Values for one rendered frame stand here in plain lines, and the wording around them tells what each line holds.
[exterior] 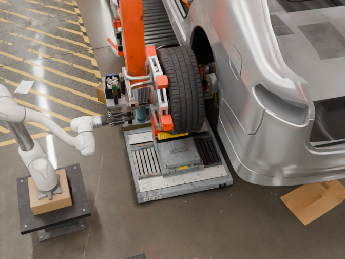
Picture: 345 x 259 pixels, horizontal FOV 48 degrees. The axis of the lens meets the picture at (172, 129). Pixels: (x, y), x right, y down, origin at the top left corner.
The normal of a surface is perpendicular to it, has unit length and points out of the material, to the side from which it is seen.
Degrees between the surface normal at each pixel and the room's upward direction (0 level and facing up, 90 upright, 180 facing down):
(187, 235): 0
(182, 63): 16
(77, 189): 0
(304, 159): 91
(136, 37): 90
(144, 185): 0
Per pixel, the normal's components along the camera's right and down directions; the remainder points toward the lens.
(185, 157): 0.00, -0.70
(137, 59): 0.23, 0.70
